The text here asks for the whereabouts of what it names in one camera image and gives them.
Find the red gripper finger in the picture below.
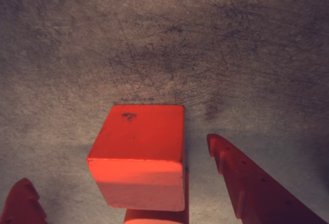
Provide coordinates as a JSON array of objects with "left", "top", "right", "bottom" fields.
[
  {"left": 0, "top": 177, "right": 48, "bottom": 224},
  {"left": 207, "top": 133, "right": 329, "bottom": 224}
]

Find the orange rounded triangular block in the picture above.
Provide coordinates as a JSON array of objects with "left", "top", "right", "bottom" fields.
[{"left": 123, "top": 167, "right": 190, "bottom": 224}]

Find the red wooden cube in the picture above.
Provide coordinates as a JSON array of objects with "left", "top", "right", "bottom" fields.
[{"left": 86, "top": 104, "right": 186, "bottom": 212}]

